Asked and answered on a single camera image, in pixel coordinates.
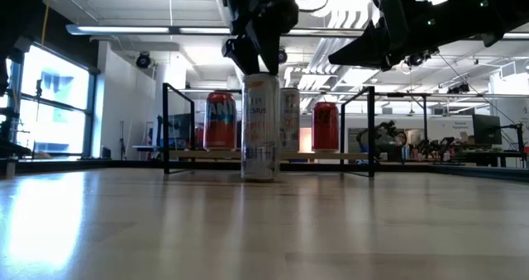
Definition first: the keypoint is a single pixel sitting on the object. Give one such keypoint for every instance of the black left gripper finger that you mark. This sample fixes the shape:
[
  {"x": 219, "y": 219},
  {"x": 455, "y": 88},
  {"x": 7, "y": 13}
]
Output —
[
  {"x": 244, "y": 55},
  {"x": 272, "y": 50}
]

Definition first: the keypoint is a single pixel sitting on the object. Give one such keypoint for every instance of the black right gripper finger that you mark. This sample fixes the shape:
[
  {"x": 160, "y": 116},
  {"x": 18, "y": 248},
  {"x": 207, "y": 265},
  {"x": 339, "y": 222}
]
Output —
[{"x": 370, "y": 50}]

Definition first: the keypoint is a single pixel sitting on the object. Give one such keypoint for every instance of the red blue Fanta can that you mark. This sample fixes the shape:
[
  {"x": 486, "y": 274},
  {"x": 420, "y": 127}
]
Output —
[{"x": 219, "y": 123}]

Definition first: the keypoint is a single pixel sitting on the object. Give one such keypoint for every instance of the silver Celsius can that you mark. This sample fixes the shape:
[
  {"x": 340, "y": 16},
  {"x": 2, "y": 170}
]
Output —
[
  {"x": 290, "y": 123},
  {"x": 260, "y": 139}
]

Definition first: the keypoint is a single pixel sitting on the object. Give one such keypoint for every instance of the red Coca-Cola can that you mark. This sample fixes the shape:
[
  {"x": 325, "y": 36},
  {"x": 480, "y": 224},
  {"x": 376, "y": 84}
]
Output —
[{"x": 325, "y": 127}]

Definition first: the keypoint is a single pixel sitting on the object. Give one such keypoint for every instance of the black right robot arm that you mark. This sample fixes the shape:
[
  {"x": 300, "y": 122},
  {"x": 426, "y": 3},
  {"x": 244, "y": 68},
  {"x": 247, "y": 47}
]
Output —
[{"x": 475, "y": 11}]

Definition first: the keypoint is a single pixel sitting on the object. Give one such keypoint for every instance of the ceiling light strip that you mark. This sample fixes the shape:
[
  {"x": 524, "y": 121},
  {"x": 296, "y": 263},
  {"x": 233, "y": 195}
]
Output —
[{"x": 322, "y": 32}]

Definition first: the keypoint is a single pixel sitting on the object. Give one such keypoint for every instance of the person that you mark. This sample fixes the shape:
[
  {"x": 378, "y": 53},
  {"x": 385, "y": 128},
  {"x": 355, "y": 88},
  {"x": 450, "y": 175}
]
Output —
[{"x": 400, "y": 139}]

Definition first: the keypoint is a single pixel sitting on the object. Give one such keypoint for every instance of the cluttered background workbench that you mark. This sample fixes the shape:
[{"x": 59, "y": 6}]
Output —
[{"x": 434, "y": 154}]

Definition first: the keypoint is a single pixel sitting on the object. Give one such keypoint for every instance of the long ceiling light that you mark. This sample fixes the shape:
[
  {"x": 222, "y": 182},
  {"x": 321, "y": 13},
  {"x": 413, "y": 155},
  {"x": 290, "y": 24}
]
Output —
[{"x": 124, "y": 29}]

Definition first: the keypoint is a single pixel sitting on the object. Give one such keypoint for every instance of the black monitor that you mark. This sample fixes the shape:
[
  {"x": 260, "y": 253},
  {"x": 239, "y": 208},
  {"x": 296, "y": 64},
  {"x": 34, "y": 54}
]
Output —
[{"x": 487, "y": 129}]

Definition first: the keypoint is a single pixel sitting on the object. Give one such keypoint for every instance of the large bright window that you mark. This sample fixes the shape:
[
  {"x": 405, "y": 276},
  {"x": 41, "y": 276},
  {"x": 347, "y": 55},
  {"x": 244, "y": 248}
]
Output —
[{"x": 53, "y": 106}]

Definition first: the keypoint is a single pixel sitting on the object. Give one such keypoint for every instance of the black stand by window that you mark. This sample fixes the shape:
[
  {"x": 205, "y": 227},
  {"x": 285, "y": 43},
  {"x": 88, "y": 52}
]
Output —
[{"x": 6, "y": 127}]

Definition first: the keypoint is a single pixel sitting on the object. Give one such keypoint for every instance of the black round ceiling camera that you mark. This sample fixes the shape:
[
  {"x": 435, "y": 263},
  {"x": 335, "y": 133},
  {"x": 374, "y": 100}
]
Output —
[
  {"x": 282, "y": 56},
  {"x": 143, "y": 60}
]

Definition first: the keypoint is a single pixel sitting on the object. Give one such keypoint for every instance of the black ceiling camera rig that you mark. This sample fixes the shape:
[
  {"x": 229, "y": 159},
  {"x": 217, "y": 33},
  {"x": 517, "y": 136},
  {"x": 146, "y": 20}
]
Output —
[{"x": 415, "y": 60}]

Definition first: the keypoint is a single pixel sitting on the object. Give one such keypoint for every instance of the small black ceiling camera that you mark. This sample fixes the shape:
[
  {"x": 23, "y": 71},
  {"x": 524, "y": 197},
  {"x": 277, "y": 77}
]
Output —
[{"x": 458, "y": 88}]

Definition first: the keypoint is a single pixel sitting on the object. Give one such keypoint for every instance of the black metal background frame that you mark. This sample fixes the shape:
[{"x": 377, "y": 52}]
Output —
[{"x": 425, "y": 119}]

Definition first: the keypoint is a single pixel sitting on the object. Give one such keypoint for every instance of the wooden shelf with black frame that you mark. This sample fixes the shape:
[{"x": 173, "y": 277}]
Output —
[{"x": 198, "y": 154}]

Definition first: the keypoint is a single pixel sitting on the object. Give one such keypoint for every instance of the black aluminium table frame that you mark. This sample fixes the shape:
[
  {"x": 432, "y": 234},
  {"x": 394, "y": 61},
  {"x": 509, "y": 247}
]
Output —
[{"x": 62, "y": 165}]

